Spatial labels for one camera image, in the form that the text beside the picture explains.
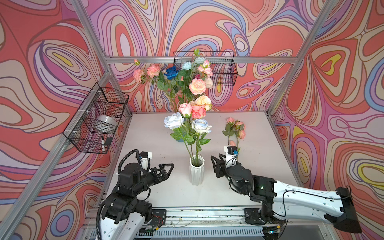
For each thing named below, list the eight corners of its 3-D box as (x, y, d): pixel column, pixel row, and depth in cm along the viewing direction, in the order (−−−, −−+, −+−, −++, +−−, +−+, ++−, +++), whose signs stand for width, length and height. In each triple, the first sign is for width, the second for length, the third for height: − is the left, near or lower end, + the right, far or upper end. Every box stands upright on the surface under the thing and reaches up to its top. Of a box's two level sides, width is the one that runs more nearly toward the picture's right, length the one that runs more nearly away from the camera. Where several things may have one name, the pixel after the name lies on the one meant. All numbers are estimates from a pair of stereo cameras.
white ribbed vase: (189, 185, 85) (188, 168, 67) (190, 174, 89) (189, 155, 71) (202, 185, 85) (204, 168, 67) (202, 174, 89) (204, 155, 71)
